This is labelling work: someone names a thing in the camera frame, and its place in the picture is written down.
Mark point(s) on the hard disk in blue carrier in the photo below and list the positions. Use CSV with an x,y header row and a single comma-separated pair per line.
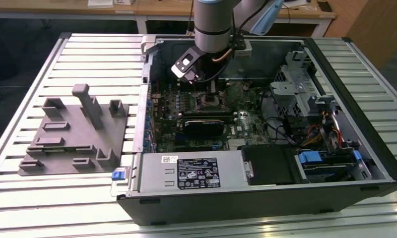
x,y
306,157

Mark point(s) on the CPU socket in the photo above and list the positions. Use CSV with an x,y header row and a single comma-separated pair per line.
x,y
206,105

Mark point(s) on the grey power supply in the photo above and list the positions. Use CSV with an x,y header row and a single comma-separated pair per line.
x,y
159,171

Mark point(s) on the white box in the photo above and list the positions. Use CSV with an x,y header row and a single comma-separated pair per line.
x,y
100,2
124,1

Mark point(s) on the black silver PC case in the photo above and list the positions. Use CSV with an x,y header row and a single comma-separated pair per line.
x,y
219,205

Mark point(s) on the green RAM stick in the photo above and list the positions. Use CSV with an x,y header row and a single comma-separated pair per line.
x,y
71,149

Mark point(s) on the black graphics card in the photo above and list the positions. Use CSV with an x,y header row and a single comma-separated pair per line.
x,y
203,127

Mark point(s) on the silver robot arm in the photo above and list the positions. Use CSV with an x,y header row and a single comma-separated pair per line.
x,y
212,24

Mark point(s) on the grey parts rack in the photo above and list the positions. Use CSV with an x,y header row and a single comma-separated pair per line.
x,y
70,138

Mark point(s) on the blue case latch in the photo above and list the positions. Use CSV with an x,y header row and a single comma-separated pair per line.
x,y
119,174

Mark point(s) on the wooden cabinet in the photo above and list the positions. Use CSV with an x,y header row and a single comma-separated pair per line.
x,y
378,29

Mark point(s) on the silver chipset heatsink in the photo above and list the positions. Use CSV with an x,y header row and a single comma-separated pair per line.
x,y
238,143

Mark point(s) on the wooden desk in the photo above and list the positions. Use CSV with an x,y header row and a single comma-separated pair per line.
x,y
86,10

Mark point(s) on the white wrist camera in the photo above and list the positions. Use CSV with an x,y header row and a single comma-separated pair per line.
x,y
186,64

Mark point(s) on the green motherboard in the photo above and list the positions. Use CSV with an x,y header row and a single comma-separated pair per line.
x,y
251,129

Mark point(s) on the black drive bay cover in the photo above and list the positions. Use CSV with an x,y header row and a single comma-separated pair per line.
x,y
271,163

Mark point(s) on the small black object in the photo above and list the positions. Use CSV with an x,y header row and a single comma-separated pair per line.
x,y
324,6

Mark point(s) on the silver drive cage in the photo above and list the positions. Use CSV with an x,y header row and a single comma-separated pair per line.
x,y
284,89

